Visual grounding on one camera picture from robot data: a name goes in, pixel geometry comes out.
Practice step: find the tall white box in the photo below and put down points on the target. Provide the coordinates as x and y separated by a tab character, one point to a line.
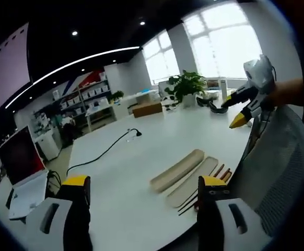
223	90

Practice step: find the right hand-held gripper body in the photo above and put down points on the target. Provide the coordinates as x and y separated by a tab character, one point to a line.
260	73

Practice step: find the small green plant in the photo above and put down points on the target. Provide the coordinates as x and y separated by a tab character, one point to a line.
116	95

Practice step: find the grey mesh office chair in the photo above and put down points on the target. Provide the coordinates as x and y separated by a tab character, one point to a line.
280	167

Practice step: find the white laptop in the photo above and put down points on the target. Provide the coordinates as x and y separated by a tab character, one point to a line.
21	162

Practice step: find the green potted plant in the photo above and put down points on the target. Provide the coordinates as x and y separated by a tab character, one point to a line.
187	85

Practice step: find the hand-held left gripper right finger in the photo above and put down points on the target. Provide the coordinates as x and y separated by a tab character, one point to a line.
220	209

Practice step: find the brown cardboard box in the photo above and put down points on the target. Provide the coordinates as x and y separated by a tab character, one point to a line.
146	109

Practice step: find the long ceiling light strip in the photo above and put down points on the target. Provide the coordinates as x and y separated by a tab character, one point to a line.
63	69

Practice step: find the large wall screen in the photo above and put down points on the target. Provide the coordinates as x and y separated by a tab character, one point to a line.
5	75

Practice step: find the white storage shelf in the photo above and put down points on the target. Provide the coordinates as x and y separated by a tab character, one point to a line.
89	99

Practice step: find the beige cutlery case lid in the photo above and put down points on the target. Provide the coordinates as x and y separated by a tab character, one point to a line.
176	171

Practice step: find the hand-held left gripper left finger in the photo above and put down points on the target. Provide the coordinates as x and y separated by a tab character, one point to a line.
63	209

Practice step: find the dark chopstick utensil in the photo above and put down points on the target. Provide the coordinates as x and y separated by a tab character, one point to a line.
188	210
189	205

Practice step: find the black headset goggles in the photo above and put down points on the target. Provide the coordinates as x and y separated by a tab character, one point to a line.
214	105

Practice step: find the beige cutlery case base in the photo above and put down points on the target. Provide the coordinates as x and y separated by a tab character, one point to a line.
193	183

